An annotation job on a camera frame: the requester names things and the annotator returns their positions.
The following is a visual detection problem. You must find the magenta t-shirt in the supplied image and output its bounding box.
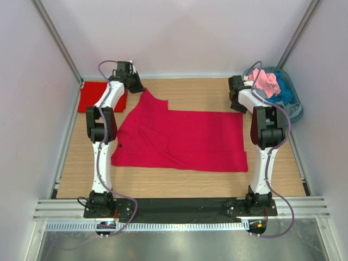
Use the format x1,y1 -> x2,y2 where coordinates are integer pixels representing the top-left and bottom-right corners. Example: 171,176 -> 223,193
111,90 -> 248,172

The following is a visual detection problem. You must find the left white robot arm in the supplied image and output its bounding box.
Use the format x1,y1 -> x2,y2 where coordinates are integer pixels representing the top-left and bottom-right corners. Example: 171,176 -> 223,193
84,60 -> 145,218

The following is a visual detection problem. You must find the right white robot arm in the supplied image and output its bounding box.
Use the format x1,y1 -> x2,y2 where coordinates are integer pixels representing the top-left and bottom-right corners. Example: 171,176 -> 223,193
227,75 -> 287,216

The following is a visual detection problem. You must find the pink t-shirt in basket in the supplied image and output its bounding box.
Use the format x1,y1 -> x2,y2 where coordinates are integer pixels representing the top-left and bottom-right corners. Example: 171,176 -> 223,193
247,68 -> 281,98

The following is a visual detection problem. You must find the folded red t-shirt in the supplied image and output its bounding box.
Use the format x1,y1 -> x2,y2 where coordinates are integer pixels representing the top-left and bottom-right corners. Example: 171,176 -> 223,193
77,82 -> 128,113

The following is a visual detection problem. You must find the blue t-shirt in basket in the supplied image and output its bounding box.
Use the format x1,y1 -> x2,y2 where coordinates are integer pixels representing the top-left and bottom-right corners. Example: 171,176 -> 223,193
267,72 -> 293,105

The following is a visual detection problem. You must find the grey t-shirt in basket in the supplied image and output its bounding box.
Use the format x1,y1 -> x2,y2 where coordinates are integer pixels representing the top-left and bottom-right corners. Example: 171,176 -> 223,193
256,89 -> 302,122

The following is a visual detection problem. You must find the teal plastic laundry basket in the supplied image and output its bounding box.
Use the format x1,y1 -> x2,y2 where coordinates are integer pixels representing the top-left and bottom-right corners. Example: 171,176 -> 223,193
242,66 -> 304,125

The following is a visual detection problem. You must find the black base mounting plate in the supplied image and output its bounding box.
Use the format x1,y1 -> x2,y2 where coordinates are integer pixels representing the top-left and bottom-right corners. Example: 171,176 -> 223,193
83,198 -> 278,224

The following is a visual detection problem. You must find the left aluminium frame post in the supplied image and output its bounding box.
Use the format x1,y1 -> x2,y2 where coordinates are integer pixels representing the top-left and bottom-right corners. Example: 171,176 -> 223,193
31,0 -> 83,85

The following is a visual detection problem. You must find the aluminium frame post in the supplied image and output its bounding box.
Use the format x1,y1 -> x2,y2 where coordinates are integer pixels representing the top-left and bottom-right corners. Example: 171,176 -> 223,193
277,0 -> 322,69
31,0 -> 83,85

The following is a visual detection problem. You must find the right aluminium frame post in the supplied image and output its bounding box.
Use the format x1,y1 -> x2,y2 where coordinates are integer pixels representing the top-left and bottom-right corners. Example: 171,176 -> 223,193
277,0 -> 322,69

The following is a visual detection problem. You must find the aluminium front rail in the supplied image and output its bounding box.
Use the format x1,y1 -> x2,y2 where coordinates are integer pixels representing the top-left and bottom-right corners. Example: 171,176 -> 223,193
32,196 -> 330,221

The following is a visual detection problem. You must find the slotted cable duct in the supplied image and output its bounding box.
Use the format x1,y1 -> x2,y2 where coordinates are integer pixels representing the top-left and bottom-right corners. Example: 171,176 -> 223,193
45,220 -> 249,232

